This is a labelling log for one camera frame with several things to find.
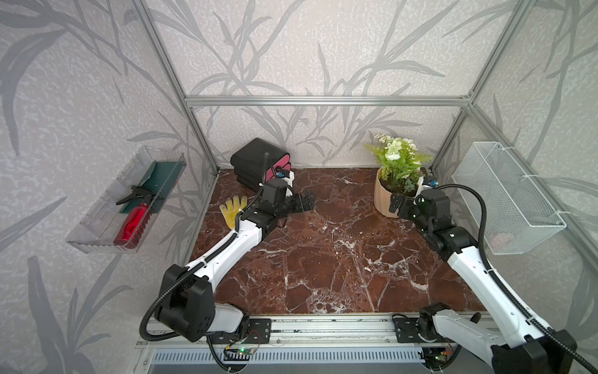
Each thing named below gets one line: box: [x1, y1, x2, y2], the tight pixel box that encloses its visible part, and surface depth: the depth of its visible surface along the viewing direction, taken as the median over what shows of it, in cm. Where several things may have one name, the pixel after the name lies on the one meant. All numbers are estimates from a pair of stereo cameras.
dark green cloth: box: [119, 160, 186, 214], surface depth 70 cm
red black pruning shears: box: [113, 185, 156, 249], surface depth 61 cm
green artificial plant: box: [363, 134, 433, 193], surface depth 86 cm
